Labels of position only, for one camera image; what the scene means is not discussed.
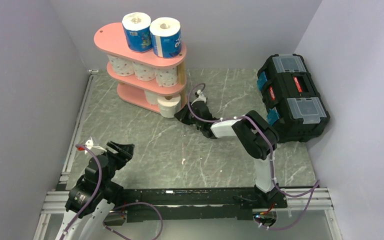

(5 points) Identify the plain white embossed roll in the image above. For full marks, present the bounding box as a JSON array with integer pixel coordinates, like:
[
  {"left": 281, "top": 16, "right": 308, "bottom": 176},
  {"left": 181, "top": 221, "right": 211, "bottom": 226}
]
[{"left": 157, "top": 94, "right": 182, "bottom": 118}]

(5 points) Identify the plain white paper roll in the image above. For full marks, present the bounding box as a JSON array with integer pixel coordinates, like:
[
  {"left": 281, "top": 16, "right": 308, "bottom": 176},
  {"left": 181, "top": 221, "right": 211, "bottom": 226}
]
[{"left": 144, "top": 90, "right": 159, "bottom": 106}]

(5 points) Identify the pink three-tier shelf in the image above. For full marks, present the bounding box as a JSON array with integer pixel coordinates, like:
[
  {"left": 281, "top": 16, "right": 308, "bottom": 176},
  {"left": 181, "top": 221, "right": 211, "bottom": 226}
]
[{"left": 94, "top": 22, "right": 187, "bottom": 118}]

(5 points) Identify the floral paper roll large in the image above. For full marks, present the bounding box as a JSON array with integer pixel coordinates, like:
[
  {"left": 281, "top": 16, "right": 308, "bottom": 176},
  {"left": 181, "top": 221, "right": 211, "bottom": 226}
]
[{"left": 107, "top": 54, "right": 134, "bottom": 77}]

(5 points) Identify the blue paper roll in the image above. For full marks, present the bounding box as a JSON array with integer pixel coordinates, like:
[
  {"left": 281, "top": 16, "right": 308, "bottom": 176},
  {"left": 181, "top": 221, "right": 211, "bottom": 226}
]
[{"left": 149, "top": 17, "right": 182, "bottom": 59}]

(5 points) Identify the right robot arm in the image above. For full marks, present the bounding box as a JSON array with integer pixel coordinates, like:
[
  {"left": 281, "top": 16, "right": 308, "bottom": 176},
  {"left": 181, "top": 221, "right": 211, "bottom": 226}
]
[{"left": 174, "top": 101, "right": 280, "bottom": 208}]

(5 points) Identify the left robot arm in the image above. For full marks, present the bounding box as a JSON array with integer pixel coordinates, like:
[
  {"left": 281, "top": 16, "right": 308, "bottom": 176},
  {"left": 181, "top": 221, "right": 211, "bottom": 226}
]
[{"left": 56, "top": 139, "right": 135, "bottom": 240}]

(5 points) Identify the black tool box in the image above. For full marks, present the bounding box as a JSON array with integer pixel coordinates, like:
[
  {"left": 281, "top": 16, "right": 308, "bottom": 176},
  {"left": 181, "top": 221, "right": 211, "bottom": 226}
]
[{"left": 257, "top": 53, "right": 331, "bottom": 143}]

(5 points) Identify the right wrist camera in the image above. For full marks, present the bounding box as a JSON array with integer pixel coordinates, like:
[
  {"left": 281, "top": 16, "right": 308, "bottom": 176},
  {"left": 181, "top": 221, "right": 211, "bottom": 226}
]
[{"left": 191, "top": 89, "right": 208, "bottom": 105}]

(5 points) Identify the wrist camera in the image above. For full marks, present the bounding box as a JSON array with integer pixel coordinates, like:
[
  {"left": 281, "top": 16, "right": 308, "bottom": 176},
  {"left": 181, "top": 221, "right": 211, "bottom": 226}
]
[
  {"left": 191, "top": 89, "right": 208, "bottom": 105},
  {"left": 75, "top": 137, "right": 107, "bottom": 156}
]

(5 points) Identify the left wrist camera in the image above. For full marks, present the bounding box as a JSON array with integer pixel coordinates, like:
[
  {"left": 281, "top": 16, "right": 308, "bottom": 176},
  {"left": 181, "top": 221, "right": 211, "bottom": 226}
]
[{"left": 75, "top": 137, "right": 107, "bottom": 156}]

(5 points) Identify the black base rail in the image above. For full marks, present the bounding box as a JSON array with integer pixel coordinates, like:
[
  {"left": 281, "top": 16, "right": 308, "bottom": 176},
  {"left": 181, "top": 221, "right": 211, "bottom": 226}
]
[{"left": 110, "top": 186, "right": 288, "bottom": 223}]

